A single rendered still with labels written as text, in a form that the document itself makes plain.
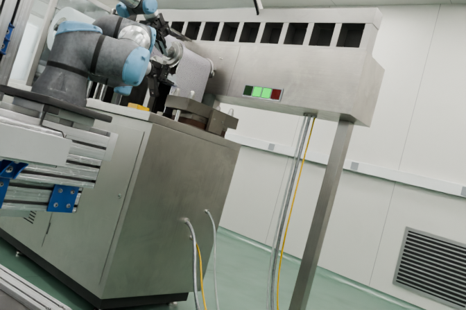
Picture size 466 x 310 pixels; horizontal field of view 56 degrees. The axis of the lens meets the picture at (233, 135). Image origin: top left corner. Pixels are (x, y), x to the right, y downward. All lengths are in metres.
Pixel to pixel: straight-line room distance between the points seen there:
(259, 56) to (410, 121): 2.34
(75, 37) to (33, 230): 1.38
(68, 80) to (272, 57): 1.31
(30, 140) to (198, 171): 1.19
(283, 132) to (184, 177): 3.00
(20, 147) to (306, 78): 1.47
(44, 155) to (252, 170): 4.12
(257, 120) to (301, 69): 3.01
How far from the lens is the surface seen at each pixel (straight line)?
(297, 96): 2.20
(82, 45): 1.30
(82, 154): 1.35
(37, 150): 1.11
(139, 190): 1.93
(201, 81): 2.43
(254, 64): 2.41
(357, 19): 2.22
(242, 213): 5.11
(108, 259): 1.98
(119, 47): 1.31
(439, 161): 4.31
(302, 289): 2.24
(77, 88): 1.30
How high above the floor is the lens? 0.77
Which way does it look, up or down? 4 degrees up
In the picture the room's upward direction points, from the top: 16 degrees clockwise
